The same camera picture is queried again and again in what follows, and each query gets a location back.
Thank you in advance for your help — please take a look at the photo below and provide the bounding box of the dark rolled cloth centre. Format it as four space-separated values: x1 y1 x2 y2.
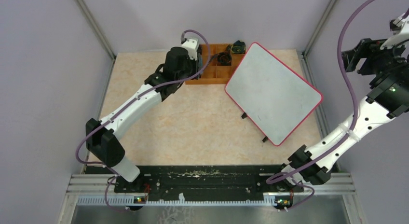
217 52 232 66

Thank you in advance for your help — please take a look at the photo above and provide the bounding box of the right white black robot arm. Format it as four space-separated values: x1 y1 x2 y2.
272 39 409 191

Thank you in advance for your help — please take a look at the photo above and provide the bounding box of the red framed whiteboard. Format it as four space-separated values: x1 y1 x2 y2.
225 42 324 146

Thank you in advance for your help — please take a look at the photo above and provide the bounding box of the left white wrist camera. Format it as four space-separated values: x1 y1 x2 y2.
181 38 200 61

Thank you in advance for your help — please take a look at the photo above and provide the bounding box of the left aluminium corner post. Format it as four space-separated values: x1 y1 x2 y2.
74 0 116 61

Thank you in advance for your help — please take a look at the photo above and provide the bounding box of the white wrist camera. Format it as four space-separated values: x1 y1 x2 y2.
380 11 409 50
181 38 200 61

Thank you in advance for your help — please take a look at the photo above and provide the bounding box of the right aluminium corner post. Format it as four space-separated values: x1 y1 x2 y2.
301 0 342 58

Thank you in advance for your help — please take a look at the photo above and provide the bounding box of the orange compartment tray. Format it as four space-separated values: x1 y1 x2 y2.
185 43 245 85

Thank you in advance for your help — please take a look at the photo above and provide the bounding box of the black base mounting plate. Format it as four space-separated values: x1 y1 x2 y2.
85 165 324 192

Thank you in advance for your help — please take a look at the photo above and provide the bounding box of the aluminium corner post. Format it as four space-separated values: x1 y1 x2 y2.
301 0 342 58
74 0 116 61

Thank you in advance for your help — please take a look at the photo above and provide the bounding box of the dark rolled cloth top-right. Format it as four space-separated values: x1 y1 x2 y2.
231 40 246 54

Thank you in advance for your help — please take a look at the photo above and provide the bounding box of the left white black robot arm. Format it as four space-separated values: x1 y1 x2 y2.
85 47 203 192

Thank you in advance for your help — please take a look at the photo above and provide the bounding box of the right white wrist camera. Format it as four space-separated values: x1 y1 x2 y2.
380 11 409 50

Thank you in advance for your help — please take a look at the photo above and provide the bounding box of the aluminium rail frame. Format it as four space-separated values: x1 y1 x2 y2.
66 173 356 207

